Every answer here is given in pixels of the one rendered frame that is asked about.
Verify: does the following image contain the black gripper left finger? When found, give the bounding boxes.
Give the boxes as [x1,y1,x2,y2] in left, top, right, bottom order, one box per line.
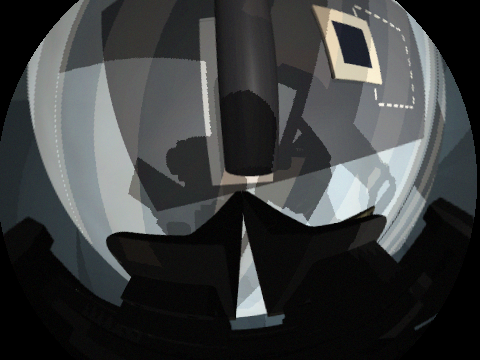
[105,191,243,320]

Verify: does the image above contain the beige square tile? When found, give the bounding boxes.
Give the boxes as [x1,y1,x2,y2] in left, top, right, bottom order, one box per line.
[311,5,383,85]

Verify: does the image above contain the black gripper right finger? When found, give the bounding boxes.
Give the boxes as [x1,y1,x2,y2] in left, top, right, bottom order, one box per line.
[243,191,387,316]

